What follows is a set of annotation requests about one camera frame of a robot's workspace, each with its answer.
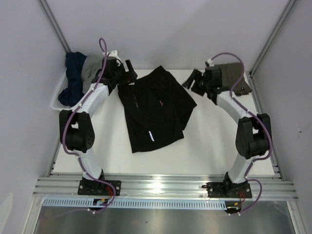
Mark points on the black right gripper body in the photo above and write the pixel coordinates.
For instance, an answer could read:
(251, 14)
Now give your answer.
(201, 86)

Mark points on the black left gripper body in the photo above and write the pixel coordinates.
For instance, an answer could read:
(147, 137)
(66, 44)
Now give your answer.
(120, 75)

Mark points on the olive green shorts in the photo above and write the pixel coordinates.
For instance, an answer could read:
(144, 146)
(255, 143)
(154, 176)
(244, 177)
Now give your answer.
(231, 72)

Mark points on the black shorts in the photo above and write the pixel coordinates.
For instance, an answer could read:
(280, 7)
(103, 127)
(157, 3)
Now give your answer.
(157, 110)

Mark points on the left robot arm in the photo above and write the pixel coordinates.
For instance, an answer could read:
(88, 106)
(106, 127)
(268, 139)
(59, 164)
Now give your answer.
(76, 130)

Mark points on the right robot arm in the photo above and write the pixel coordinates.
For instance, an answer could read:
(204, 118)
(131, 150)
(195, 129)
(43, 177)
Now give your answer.
(253, 136)

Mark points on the grey shorts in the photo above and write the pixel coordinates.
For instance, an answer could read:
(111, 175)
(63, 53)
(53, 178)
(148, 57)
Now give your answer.
(90, 70)

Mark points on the dark blue garment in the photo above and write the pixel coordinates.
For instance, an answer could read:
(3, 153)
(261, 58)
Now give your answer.
(71, 95)

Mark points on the white perforated basket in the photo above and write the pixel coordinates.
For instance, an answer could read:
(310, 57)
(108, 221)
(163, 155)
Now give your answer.
(62, 84)

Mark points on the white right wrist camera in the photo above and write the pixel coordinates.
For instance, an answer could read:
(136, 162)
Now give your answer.
(209, 63)

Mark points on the left aluminium corner post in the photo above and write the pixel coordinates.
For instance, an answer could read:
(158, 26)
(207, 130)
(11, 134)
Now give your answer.
(47, 11)

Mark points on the aluminium corner post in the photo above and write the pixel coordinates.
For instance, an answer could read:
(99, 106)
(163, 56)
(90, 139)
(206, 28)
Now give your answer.
(274, 34)
(47, 11)

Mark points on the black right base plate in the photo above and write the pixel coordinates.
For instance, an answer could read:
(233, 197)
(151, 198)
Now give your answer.
(227, 190)

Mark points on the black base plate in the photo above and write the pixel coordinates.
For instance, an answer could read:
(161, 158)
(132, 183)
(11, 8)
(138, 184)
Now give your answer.
(227, 190)
(91, 187)

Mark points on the aluminium mounting rail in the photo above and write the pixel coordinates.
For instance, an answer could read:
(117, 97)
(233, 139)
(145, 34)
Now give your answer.
(163, 186)

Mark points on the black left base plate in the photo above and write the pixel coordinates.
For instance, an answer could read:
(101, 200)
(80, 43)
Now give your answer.
(91, 187)

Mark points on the right aluminium corner post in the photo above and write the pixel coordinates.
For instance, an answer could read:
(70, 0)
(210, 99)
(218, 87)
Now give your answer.
(274, 34)

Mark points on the white slotted cable duct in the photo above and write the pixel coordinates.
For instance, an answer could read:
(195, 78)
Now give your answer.
(136, 203)

